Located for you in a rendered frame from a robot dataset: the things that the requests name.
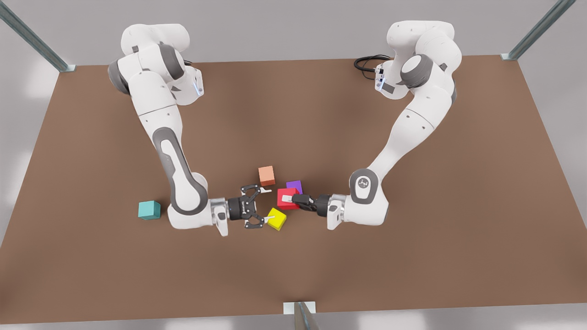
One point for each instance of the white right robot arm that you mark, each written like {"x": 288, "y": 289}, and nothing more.
{"x": 175, "y": 170}

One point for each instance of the silver frame post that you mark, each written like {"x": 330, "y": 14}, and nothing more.
{"x": 536, "y": 32}
{"x": 300, "y": 314}
{"x": 32, "y": 39}

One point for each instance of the teal blue wooden cube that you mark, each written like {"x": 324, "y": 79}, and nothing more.
{"x": 149, "y": 210}

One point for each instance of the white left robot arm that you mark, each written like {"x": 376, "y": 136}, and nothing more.
{"x": 403, "y": 137}

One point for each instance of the yellow wooden cube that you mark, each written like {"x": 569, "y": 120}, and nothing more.
{"x": 277, "y": 222}

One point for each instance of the orange wooden cube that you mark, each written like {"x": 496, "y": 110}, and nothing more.
{"x": 266, "y": 176}

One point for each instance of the red wooden cube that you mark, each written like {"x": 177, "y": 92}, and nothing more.
{"x": 285, "y": 205}

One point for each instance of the purple wooden cube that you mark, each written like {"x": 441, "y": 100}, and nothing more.
{"x": 295, "y": 185}

